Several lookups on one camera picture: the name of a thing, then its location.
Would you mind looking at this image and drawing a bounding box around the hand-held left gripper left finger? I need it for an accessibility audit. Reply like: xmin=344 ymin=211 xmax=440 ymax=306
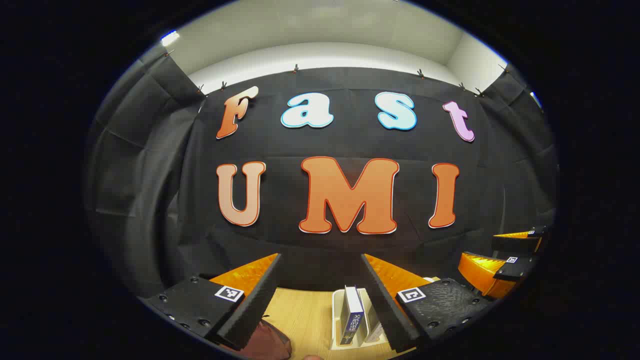
xmin=142 ymin=252 xmax=282 ymax=351

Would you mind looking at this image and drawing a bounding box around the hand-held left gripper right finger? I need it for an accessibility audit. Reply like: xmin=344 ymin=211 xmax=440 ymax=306
xmin=360 ymin=253 xmax=493 ymax=353

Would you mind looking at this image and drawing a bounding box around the blue spine book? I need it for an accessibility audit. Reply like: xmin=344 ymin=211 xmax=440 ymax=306
xmin=340 ymin=285 xmax=367 ymax=347

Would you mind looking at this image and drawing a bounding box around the maroon schoolbag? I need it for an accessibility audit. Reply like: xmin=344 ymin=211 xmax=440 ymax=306
xmin=225 ymin=315 xmax=293 ymax=360

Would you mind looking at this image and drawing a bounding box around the white plastic bookshelf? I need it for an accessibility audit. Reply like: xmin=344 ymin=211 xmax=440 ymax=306
xmin=331 ymin=276 xmax=441 ymax=351

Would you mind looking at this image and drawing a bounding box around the black backdrop cloth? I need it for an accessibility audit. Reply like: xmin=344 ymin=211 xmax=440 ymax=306
xmin=82 ymin=52 xmax=558 ymax=301

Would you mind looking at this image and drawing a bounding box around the row of black backdrop clips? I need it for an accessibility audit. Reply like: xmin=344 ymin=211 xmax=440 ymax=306
xmin=162 ymin=47 xmax=508 ymax=98

